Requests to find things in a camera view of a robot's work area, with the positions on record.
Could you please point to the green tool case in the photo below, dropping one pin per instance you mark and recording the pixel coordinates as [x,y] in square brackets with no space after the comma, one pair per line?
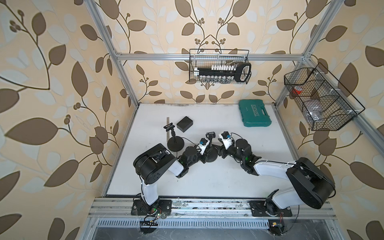
[254,114]

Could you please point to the aluminium frame rail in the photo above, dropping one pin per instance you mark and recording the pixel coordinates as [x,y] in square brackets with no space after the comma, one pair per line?
[206,209]

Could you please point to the black round base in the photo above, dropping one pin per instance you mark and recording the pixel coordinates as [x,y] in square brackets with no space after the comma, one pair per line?
[216,152]
[175,144]

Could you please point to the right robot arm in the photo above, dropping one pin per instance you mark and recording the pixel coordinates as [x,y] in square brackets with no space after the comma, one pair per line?
[310,186]

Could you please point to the right wire basket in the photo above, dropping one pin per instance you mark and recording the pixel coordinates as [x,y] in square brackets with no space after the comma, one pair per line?
[339,104]

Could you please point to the black mic stand rod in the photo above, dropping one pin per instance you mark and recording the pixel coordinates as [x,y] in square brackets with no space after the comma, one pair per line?
[170,128]

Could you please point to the wire basket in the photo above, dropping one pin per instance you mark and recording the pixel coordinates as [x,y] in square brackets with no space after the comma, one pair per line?
[208,57]
[339,104]

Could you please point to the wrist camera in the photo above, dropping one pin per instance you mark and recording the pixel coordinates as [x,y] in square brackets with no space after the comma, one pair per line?
[203,144]
[226,139]

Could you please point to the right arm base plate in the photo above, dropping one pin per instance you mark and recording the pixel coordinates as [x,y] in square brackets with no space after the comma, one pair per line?
[268,209]

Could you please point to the red item in basket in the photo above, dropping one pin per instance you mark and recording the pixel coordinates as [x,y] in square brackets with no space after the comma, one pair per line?
[297,90]

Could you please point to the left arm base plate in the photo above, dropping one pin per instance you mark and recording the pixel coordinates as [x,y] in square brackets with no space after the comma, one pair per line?
[160,207]

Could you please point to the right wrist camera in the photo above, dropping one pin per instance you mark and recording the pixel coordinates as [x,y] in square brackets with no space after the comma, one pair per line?
[226,139]

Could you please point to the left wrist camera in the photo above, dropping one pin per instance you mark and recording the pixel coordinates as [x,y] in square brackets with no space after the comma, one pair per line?
[203,144]

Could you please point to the socket set rack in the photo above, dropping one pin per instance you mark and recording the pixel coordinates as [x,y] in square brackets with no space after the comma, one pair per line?
[238,73]

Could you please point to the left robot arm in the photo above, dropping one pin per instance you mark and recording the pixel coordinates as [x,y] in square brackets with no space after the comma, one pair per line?
[152,164]

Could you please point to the plastic bag in basket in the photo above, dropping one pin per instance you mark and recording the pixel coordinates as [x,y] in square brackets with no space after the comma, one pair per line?
[315,109]

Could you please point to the back wire basket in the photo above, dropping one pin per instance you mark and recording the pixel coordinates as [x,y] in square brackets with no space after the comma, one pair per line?
[208,57]

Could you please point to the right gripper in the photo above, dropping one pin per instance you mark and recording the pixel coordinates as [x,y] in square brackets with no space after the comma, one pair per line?
[222,149]

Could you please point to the small black box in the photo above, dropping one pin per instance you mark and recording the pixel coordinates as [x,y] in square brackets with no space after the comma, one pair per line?
[184,124]

